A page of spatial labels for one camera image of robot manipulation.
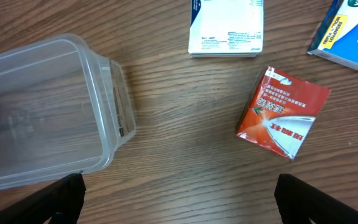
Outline blue yellow lozenge box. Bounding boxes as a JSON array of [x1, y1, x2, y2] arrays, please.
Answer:
[[308, 0, 358, 71]]

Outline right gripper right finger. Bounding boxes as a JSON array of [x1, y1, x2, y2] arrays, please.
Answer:
[[274, 174, 358, 224]]

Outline clear plastic container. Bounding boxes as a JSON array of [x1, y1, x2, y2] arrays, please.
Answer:
[[0, 34, 136, 190]]

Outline red medicine box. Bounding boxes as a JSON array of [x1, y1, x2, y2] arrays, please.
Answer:
[[236, 66, 331, 160]]

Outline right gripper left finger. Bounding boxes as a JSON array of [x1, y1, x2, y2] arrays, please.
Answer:
[[0, 173, 86, 224]]

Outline white medicine box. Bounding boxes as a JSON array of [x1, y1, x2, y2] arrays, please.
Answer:
[[188, 0, 264, 57]]

